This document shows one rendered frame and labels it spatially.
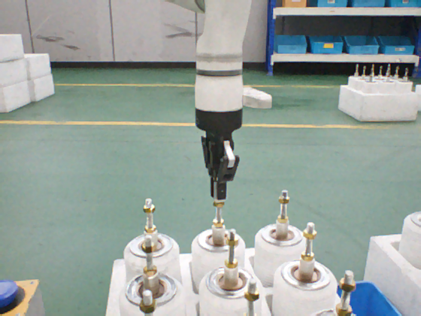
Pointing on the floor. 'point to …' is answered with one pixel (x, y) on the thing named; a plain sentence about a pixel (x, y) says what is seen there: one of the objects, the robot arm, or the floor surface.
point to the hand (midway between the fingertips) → (218, 188)
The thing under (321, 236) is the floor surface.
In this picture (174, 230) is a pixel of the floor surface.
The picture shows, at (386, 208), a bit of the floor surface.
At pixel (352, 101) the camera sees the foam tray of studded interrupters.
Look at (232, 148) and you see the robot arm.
